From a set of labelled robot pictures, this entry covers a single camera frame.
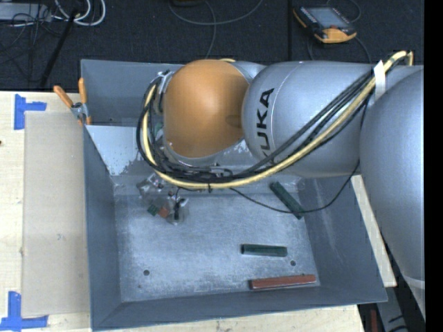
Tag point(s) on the grey metal bin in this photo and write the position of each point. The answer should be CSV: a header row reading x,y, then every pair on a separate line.
x,y
194,254

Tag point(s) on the pale flat board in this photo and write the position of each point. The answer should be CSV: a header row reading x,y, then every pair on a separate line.
x,y
55,202

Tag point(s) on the dark green flat block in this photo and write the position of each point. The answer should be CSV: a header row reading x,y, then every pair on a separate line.
x,y
264,250
288,200

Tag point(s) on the red-brown flat block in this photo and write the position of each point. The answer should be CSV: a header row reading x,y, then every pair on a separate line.
x,y
282,281

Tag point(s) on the black cylinder on white bracket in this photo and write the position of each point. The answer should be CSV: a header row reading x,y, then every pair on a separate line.
x,y
176,210

